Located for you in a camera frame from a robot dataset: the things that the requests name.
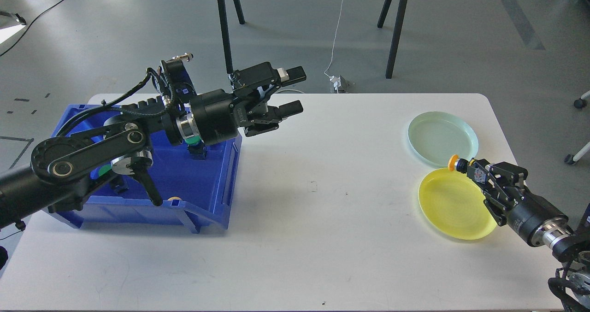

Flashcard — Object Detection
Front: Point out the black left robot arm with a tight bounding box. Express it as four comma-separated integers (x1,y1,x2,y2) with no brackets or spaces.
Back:
0,53,307,231

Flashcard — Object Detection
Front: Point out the black floor cable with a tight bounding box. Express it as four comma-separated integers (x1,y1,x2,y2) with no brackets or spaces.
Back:
0,0,127,57

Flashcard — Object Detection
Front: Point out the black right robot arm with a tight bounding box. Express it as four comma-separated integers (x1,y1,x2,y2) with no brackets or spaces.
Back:
449,159,589,312

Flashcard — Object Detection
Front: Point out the green push button rear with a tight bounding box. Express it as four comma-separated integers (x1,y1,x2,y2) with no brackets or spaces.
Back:
184,136,208,160

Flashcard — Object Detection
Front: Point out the white cable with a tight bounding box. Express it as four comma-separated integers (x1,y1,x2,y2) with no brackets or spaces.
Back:
324,0,348,77

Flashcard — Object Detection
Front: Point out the green push button front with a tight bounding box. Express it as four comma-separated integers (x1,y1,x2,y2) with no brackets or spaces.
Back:
90,165,129,194

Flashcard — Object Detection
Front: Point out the black tripod leg right rear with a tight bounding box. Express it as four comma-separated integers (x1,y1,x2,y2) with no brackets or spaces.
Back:
377,0,393,29

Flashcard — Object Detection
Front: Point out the white power adapter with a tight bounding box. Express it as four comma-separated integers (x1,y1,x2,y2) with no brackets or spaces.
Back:
329,75,351,94

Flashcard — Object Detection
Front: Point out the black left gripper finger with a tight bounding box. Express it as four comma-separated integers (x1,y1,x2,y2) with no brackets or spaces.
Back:
244,100,304,137
228,62,307,101

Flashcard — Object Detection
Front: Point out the blue plastic bin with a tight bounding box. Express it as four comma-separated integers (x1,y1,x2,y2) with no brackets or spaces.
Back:
52,130,242,234

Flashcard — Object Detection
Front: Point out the light green plastic plate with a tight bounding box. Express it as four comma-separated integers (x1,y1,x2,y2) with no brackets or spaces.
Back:
407,111,480,168

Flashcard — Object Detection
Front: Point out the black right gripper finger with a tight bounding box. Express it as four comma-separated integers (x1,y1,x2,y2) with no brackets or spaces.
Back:
479,182,507,226
466,159,528,197

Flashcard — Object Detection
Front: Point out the black Robotiq right gripper body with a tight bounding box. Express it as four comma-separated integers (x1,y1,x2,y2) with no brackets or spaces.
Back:
503,190,573,248

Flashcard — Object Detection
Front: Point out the black tripod leg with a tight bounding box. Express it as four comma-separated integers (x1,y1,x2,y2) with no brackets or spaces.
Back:
217,0,233,74
232,0,245,25
377,0,393,29
385,0,408,79

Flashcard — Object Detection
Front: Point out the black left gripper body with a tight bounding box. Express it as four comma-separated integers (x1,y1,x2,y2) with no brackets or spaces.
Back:
176,90,251,146

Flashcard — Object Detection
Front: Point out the black tripod leg left rear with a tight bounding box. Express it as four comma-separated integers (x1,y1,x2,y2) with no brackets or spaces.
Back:
232,0,245,25

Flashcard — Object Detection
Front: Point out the yellow plastic plate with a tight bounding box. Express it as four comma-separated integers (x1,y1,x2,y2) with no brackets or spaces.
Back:
419,168,497,240

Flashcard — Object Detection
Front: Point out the green push button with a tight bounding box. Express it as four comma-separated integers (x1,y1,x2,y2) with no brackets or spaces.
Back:
90,165,129,194
184,136,208,160

